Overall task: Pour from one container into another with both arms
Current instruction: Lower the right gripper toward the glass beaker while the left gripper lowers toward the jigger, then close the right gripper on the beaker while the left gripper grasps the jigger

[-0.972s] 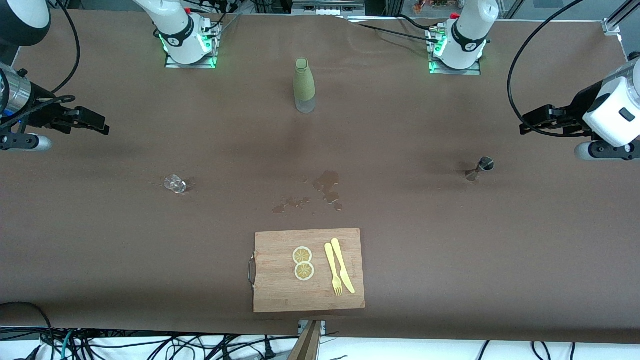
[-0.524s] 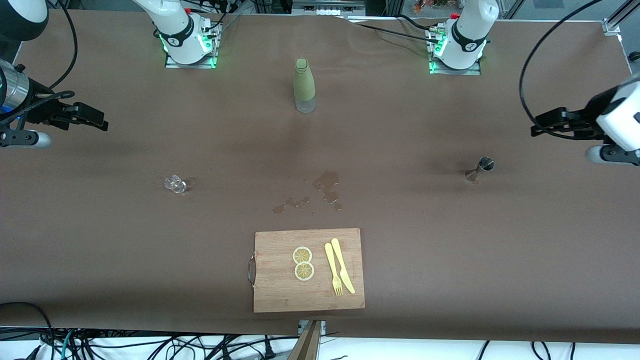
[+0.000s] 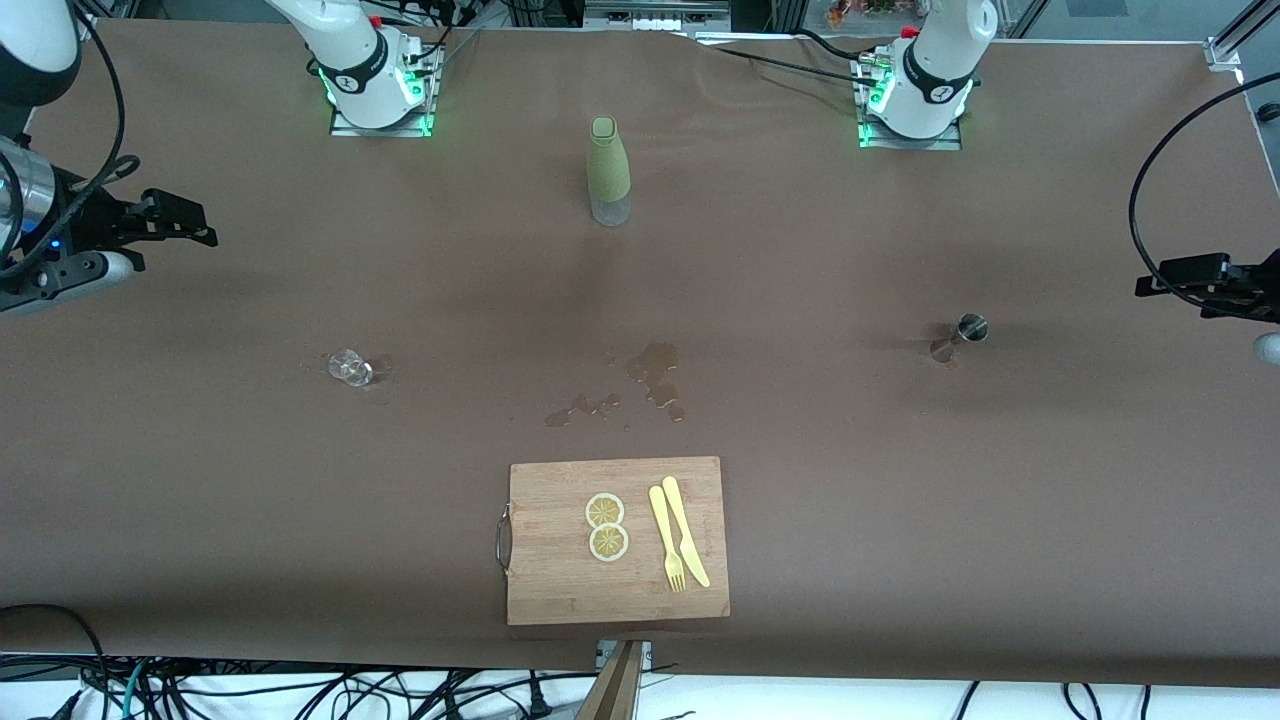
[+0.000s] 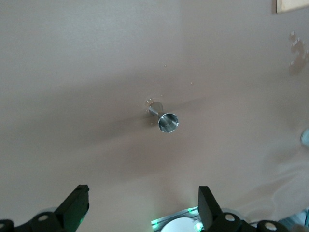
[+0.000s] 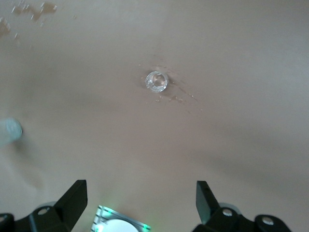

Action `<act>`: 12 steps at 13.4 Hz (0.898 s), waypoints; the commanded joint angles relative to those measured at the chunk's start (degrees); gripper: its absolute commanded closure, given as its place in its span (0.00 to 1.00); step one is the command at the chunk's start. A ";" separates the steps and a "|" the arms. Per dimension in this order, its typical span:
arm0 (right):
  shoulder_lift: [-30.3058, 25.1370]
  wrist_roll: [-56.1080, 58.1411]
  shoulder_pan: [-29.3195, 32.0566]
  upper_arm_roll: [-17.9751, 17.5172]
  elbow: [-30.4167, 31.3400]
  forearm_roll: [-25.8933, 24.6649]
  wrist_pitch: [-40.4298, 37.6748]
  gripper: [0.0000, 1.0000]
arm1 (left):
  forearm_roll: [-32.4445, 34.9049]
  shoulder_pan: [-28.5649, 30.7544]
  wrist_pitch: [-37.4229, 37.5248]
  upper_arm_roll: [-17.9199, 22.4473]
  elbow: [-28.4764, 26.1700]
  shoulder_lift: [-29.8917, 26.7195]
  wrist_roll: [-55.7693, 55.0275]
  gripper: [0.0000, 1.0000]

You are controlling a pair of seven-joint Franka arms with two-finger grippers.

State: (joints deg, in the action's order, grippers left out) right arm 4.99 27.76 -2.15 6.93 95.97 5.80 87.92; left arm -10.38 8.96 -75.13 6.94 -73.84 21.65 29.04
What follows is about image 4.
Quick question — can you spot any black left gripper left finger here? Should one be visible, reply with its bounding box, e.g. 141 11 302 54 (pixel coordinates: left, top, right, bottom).
0 185 90 232

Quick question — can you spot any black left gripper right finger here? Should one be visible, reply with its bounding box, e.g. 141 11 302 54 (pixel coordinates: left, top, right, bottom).
198 185 294 232

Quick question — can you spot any steel double-cone jigger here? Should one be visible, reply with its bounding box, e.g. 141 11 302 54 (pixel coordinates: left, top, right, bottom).
144 101 181 134

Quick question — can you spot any spilled liquid puddle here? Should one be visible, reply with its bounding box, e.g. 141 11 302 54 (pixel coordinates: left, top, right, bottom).
288 31 308 76

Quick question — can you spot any wooden cutting board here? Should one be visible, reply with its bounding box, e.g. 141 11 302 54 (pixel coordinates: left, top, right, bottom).
276 0 309 15

